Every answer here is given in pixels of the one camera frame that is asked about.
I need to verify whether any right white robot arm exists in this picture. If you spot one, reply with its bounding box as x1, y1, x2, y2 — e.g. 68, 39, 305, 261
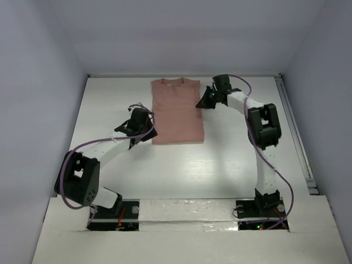
196, 74, 282, 217

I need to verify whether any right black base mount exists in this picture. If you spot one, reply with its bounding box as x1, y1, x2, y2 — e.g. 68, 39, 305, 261
232, 190, 289, 230

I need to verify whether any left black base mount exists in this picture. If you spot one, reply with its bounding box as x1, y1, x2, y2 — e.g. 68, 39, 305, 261
87, 194, 140, 232

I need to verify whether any pink printed t shirt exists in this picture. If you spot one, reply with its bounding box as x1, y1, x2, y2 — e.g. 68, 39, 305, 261
151, 78, 205, 145

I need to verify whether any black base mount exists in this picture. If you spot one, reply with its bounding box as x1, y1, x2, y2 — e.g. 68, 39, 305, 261
87, 194, 140, 232
232, 190, 289, 230

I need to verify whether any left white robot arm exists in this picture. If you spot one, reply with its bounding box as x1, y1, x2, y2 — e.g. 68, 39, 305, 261
54, 104, 157, 217

